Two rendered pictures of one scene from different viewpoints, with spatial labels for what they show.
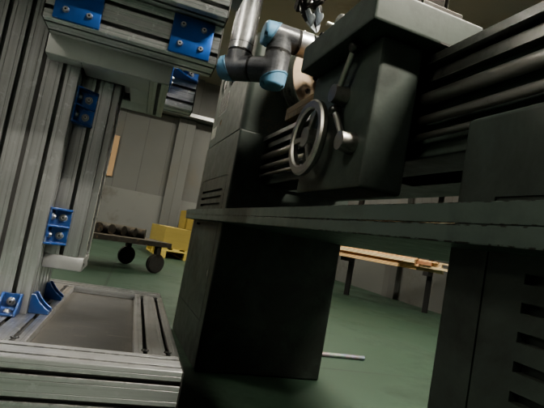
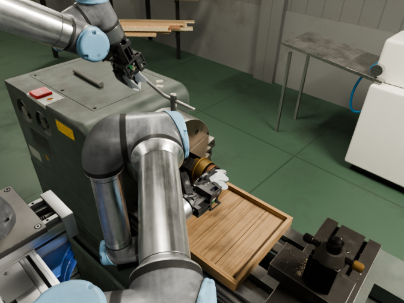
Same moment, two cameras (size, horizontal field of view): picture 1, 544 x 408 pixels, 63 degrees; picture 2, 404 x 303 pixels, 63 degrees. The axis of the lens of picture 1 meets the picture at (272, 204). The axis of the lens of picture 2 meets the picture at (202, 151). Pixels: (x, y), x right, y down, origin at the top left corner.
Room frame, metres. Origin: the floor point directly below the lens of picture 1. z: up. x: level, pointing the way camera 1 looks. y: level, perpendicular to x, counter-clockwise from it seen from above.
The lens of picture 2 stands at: (0.67, 0.29, 1.80)
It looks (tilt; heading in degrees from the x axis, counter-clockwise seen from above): 36 degrees down; 329
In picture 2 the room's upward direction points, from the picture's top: 1 degrees clockwise
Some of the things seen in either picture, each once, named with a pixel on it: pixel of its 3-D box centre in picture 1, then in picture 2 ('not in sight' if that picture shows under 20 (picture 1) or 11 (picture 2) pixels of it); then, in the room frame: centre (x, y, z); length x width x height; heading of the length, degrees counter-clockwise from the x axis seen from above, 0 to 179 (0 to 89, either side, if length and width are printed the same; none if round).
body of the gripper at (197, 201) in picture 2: not in sight; (200, 196); (1.31, -0.09, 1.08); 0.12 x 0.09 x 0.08; 108
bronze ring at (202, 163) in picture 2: not in sight; (204, 171); (1.42, -0.17, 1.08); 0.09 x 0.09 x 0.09; 19
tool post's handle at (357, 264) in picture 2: not in sight; (353, 264); (0.89, -0.27, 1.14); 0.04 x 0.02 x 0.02; 19
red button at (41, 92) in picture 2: not in sight; (41, 94); (1.91, 0.24, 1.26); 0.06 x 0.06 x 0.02; 19
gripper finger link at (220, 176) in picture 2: not in sight; (220, 177); (1.35, -0.19, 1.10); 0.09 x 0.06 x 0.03; 108
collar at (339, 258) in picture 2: not in sight; (332, 252); (0.94, -0.25, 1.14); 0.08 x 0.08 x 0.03
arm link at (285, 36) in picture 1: (280, 38); not in sight; (1.27, 0.06, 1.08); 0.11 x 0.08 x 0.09; 108
